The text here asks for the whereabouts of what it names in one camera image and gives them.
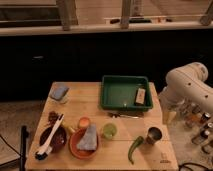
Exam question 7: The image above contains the green translucent cup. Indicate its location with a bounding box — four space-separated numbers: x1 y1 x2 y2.
102 123 117 140

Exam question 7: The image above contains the metal cup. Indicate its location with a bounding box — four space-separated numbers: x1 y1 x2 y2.
146 127 162 145

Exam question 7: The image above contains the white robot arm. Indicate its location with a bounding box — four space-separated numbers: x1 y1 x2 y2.
158 62 213 124

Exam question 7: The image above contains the green plastic tray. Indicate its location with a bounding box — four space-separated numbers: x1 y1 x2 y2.
100 75 153 112

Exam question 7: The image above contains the brown block in tray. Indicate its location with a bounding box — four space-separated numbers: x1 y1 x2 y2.
135 88 146 105

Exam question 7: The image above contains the orange cup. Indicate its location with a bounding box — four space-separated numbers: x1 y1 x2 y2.
78 117 91 128

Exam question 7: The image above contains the blue sponge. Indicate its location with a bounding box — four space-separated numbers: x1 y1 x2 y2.
50 85 69 101

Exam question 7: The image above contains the grey blue cloth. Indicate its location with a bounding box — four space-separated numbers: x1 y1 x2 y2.
77 124 97 150

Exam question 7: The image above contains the brown dried food piece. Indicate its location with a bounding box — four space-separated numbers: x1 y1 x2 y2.
48 111 59 125

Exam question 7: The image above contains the green chili pepper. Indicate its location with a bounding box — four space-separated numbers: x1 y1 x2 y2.
128 136 144 164

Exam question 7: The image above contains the orange plate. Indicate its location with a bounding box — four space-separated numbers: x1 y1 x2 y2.
69 129 99 160

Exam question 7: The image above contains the dark brown bowl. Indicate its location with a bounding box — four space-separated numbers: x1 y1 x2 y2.
39 127 67 153

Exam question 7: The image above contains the black stand post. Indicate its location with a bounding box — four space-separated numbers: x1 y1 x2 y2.
19 125 29 171

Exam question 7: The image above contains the black floor cable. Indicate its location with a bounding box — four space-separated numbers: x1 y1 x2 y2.
178 162 213 171

